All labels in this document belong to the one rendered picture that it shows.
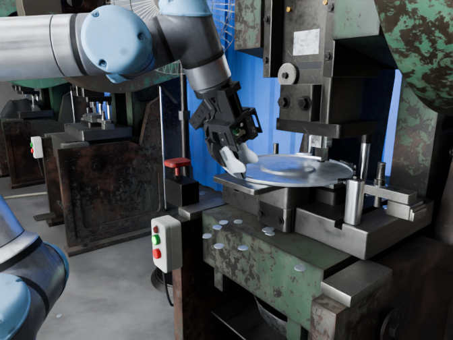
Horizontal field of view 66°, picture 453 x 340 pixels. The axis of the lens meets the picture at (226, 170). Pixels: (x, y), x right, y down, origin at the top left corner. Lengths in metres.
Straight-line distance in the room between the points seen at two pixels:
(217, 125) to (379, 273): 0.40
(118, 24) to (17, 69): 0.14
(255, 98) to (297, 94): 1.90
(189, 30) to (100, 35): 0.18
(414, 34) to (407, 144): 0.54
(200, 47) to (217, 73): 0.05
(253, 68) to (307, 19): 1.89
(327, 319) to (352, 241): 0.18
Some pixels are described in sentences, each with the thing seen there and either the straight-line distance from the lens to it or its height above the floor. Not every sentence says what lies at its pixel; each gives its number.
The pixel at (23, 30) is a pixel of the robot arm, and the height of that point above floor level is 1.04.
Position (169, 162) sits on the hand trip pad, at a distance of 1.00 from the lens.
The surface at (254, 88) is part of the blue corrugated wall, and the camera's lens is 2.72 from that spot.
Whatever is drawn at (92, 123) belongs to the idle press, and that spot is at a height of 0.73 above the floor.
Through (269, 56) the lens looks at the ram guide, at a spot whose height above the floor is 1.04.
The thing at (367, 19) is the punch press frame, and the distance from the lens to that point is 0.72.
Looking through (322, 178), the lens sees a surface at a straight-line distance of 0.77.
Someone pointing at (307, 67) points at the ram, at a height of 1.01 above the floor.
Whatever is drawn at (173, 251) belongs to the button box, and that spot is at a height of 0.55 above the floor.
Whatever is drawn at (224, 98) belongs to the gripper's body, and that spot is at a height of 0.95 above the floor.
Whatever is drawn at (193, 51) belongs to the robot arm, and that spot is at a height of 1.03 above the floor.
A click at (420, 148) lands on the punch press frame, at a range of 1.00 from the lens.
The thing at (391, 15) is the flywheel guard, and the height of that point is 1.06.
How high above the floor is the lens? 0.98
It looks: 14 degrees down
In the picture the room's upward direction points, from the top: straight up
